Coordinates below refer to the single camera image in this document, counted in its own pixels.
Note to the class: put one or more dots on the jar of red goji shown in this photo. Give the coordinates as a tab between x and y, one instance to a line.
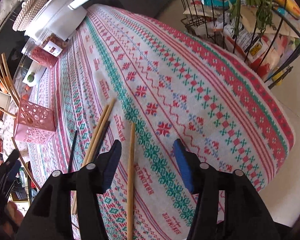
38	54

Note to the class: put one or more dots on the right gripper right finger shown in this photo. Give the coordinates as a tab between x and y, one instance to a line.
228	207

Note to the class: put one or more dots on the small labelled spice jar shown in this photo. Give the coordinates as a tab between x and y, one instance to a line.
54	45

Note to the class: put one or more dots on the wooden chopstick long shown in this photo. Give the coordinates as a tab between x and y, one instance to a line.
89	150

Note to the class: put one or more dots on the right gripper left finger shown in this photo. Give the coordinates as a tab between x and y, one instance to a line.
49	216

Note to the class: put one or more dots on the woven basket lid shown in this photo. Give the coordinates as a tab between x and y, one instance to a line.
29	10

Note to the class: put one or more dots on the pink perforated utensil holder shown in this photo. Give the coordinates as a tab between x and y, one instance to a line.
34	123

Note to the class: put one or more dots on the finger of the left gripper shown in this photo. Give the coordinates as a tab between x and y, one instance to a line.
8	172

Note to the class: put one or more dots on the black chopstick gold tip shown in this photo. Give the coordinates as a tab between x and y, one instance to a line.
72	152

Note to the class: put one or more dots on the patterned knit tablecloth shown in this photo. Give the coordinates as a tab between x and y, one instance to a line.
171	85

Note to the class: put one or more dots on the black wire storage rack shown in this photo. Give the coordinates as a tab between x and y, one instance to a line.
270	55

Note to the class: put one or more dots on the white pot with handle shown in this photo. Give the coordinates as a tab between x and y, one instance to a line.
61	17

